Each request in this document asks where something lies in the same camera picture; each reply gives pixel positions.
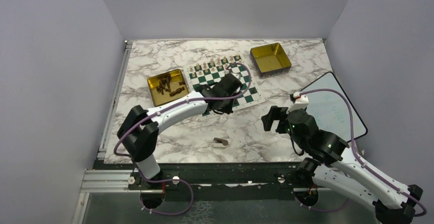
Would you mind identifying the dark chess pieces in tin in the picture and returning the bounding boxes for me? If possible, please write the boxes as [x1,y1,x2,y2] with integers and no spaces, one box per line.
[156,75,186,97]

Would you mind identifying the light wooden chess pieces row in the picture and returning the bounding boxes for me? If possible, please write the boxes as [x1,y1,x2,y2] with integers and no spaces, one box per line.
[184,55,243,79]

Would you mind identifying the green white chess board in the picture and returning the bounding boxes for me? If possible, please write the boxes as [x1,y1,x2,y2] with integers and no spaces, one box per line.
[184,62,265,111]

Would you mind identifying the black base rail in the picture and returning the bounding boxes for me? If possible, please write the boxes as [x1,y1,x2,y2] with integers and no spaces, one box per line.
[127,162,314,201]

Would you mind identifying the white tablet with black frame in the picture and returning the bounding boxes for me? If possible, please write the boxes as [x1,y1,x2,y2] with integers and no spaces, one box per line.
[300,72,351,142]

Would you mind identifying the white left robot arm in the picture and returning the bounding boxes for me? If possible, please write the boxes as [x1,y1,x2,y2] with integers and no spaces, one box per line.
[117,74,243,189]

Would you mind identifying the empty gold tin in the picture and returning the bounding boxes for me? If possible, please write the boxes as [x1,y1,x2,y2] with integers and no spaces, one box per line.
[249,42,292,79]

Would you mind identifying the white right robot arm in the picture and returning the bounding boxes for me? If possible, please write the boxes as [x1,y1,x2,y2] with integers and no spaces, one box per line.
[261,106,423,223]

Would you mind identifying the gold tin with dark pieces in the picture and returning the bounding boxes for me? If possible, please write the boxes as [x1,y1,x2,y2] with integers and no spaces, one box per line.
[147,69,189,106]

